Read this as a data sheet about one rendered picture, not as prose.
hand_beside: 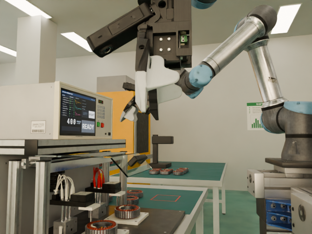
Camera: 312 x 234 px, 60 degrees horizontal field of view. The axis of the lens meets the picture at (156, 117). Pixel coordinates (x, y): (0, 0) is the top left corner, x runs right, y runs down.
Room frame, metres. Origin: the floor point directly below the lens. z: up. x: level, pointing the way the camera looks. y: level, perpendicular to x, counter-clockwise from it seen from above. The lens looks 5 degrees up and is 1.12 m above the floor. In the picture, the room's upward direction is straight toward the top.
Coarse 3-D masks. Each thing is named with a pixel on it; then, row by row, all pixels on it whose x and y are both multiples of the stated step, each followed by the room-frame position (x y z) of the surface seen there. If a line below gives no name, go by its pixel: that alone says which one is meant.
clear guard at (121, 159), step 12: (48, 156) 0.87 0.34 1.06; (60, 156) 0.86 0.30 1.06; (72, 156) 0.85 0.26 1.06; (84, 156) 0.84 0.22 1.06; (96, 156) 0.83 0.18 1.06; (108, 156) 0.82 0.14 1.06; (120, 156) 0.87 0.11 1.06; (132, 156) 0.96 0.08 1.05; (120, 168) 0.80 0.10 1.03; (132, 168) 0.87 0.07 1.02; (144, 168) 0.96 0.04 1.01
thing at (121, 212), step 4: (128, 204) 1.26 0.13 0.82; (116, 208) 1.19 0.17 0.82; (120, 208) 1.21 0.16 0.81; (124, 208) 1.24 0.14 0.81; (128, 208) 1.23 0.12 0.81; (132, 208) 1.23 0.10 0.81; (136, 208) 1.19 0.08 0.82; (116, 212) 1.18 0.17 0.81; (120, 212) 1.16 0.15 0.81; (124, 212) 1.16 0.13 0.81; (128, 212) 1.16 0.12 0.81; (132, 212) 1.16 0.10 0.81; (136, 212) 1.18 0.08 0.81; (116, 216) 1.17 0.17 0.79; (120, 216) 1.16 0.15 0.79; (124, 216) 1.16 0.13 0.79; (128, 216) 1.16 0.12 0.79; (132, 216) 1.16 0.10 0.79; (136, 216) 1.18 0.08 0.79
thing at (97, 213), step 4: (100, 204) 1.24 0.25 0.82; (104, 204) 1.26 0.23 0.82; (96, 208) 1.21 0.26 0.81; (100, 208) 1.23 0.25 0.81; (104, 208) 1.26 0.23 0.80; (88, 212) 1.22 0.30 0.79; (92, 212) 1.22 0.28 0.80; (96, 212) 1.21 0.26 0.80; (100, 212) 1.23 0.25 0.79; (104, 212) 1.26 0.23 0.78; (88, 216) 1.22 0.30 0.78; (92, 216) 1.22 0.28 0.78; (96, 216) 1.21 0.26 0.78; (100, 216) 1.23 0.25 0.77
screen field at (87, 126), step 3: (84, 120) 1.10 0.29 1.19; (84, 123) 1.10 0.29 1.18; (87, 123) 1.12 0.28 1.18; (90, 123) 1.14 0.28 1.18; (93, 123) 1.17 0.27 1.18; (84, 126) 1.10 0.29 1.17; (87, 126) 1.12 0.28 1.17; (90, 126) 1.14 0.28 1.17; (93, 126) 1.17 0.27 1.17; (84, 129) 1.10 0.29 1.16; (87, 129) 1.12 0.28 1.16; (90, 129) 1.14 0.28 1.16; (93, 129) 1.17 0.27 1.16; (87, 132) 1.12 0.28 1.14; (90, 132) 1.14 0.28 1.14; (93, 132) 1.17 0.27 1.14
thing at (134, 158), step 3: (135, 156) 0.86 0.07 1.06; (138, 156) 0.89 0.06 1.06; (141, 156) 0.91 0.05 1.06; (144, 156) 0.94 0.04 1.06; (132, 159) 0.86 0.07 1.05; (135, 159) 0.86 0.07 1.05; (138, 159) 0.87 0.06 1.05; (141, 159) 0.90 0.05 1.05; (144, 159) 0.94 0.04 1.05; (129, 162) 0.87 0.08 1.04; (132, 162) 0.86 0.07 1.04; (135, 162) 0.86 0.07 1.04; (141, 162) 0.95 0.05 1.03; (129, 165) 0.87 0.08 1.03; (132, 165) 0.87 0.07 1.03
